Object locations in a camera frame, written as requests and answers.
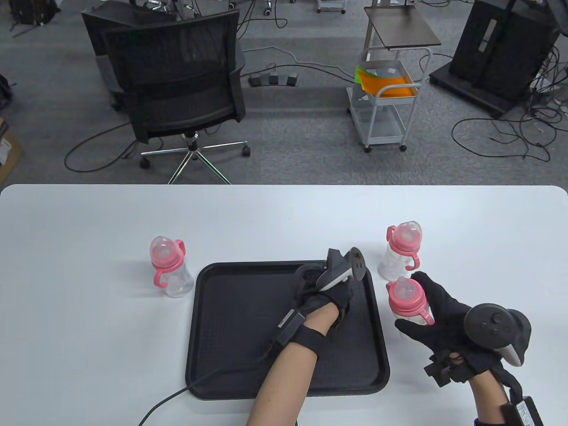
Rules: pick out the person's right hand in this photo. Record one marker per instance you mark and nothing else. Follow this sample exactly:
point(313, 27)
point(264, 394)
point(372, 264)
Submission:
point(448, 337)

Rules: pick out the person's left hand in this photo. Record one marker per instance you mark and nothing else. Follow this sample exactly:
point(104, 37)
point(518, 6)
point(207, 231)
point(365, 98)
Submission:
point(337, 301)

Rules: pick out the clear baby bottle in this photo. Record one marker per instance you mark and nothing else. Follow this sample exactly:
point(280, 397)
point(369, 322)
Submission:
point(406, 320)
point(177, 284)
point(390, 262)

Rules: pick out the person's right forearm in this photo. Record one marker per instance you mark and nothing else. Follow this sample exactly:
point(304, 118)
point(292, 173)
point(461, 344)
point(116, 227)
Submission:
point(488, 395)

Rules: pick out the person's left forearm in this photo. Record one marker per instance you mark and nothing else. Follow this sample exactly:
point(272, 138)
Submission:
point(284, 381)

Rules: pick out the black grey hand controller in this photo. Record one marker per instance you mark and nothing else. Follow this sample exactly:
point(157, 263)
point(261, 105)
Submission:
point(337, 270)
point(492, 326)

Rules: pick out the black wrist brace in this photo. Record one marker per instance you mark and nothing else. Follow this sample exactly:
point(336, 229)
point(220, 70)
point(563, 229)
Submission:
point(310, 339)

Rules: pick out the black plastic tray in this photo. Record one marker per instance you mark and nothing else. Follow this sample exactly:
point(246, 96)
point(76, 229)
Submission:
point(230, 328)

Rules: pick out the black wrist box white label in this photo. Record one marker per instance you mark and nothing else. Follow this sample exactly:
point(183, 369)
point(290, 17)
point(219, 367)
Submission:
point(526, 415)

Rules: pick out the white rolling cart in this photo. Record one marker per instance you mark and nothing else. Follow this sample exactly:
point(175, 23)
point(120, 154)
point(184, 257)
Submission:
point(381, 126)

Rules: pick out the orange folder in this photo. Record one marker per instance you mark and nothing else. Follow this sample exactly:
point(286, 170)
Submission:
point(390, 86)

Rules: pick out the green sheet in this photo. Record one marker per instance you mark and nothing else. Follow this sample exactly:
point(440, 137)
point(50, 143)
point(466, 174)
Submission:
point(359, 73)

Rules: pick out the black base platform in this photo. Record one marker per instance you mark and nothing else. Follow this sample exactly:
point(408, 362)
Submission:
point(448, 80)

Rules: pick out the black mesh office chair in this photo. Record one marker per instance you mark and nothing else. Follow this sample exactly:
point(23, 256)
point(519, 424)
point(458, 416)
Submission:
point(177, 102)

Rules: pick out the brown top side table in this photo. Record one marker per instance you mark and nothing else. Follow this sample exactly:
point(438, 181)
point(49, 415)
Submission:
point(401, 26)

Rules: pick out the black cabinet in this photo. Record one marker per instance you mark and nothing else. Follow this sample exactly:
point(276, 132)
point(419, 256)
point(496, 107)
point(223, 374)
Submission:
point(501, 49)

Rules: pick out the small white cart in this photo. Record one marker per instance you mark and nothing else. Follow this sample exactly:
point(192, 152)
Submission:
point(330, 6)

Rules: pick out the cardboard box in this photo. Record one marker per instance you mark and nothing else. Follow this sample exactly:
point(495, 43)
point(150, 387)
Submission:
point(9, 151)

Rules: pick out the dark bag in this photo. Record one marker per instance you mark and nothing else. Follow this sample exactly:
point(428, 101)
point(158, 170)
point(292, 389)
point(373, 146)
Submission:
point(4, 91)

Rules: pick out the black bag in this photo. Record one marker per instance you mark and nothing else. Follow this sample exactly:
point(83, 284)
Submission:
point(35, 11)

